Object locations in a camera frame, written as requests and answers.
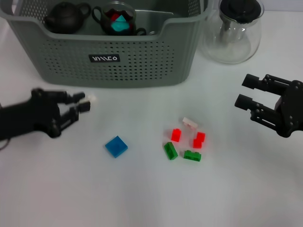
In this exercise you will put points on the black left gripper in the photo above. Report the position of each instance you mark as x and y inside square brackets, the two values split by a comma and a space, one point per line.
[30, 116]

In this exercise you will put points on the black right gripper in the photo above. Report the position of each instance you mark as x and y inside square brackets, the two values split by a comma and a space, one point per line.
[291, 111]

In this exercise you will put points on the white two-stud brick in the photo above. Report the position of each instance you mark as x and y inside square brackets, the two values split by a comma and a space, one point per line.
[91, 98]
[189, 122]

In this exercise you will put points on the blue square tile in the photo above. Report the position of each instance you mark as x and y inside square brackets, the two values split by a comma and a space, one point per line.
[116, 147]

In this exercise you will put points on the cyan square tile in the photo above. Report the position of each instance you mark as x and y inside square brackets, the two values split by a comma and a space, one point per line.
[119, 26]

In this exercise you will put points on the green two-stud brick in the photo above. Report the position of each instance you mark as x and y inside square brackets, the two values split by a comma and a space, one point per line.
[191, 156]

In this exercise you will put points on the small red single brick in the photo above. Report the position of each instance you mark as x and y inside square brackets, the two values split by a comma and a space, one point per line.
[175, 135]

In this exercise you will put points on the dark red curved brick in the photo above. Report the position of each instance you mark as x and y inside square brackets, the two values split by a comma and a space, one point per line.
[114, 16]

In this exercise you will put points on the green sloped brick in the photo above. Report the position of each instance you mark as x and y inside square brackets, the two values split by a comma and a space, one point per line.
[170, 151]

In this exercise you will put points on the grey-green perforated storage bin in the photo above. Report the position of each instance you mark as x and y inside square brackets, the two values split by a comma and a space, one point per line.
[142, 71]

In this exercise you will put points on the glass carafe with black lid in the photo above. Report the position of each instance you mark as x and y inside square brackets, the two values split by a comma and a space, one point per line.
[232, 47]

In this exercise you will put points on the red stepped brick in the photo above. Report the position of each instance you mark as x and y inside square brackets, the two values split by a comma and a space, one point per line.
[198, 140]

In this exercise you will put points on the black clay teapot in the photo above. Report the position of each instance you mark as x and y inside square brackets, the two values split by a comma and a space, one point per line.
[64, 19]

